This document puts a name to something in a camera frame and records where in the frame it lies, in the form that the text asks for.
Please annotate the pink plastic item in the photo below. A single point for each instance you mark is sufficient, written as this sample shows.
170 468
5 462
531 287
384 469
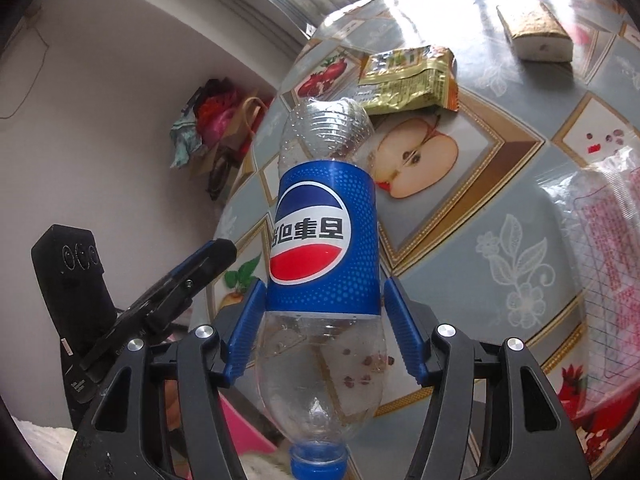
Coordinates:
245 425

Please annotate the clear bottle with blue label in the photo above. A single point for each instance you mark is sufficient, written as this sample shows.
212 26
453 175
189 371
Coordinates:
325 240

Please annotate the white brown paper pack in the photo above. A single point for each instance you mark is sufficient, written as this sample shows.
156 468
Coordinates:
537 35

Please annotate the green gold snack packet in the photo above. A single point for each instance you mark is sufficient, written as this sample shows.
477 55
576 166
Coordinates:
410 77

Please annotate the white quilted cloth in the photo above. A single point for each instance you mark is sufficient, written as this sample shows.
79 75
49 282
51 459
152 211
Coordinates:
40 447

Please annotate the fruit print tablecloth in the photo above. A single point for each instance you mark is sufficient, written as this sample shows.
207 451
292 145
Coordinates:
480 200

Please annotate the pile of bags and clothes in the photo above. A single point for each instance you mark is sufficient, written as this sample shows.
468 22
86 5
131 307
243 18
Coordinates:
215 120

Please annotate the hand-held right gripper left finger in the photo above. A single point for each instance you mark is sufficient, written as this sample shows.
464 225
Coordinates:
245 340

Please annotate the clear bag with pink print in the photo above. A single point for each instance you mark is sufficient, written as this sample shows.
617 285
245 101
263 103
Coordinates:
610 260

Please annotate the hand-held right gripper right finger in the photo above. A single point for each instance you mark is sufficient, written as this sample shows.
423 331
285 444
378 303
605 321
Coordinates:
405 335

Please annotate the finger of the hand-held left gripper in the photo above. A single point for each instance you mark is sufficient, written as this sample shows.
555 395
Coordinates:
190 275

